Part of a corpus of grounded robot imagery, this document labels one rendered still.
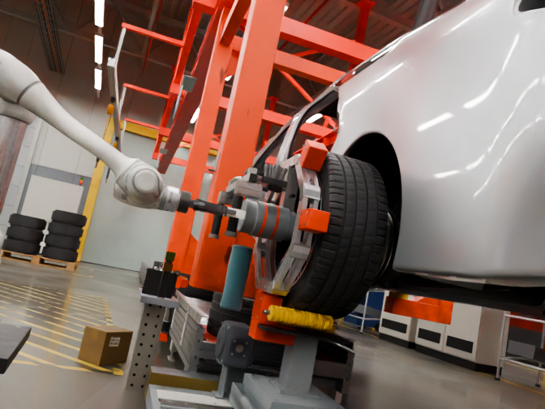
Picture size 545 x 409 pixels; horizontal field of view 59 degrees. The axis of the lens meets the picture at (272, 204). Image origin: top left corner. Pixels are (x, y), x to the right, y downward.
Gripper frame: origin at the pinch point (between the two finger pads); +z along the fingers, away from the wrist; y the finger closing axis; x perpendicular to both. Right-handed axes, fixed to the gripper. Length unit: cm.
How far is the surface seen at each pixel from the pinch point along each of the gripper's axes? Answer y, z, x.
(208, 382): -57, 15, -71
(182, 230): -253, 8, 4
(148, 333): -73, -15, -57
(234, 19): -204, 7, 178
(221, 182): -60, 2, 20
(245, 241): -62, 20, -5
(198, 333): -70, 8, -52
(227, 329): -42, 16, -45
